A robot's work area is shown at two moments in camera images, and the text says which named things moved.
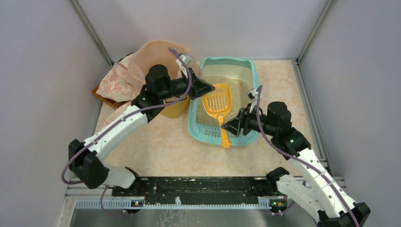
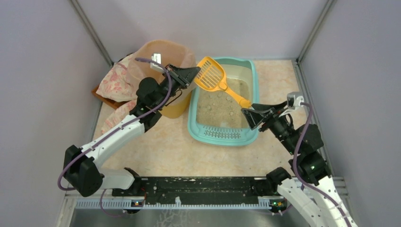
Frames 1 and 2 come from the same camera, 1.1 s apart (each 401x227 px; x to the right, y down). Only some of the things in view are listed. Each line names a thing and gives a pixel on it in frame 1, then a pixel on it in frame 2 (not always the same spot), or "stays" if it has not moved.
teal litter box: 244,68 stays
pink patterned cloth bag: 117,87 stays
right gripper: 243,120 → 269,116
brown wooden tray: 115,104 stays
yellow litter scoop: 219,102 → 211,77
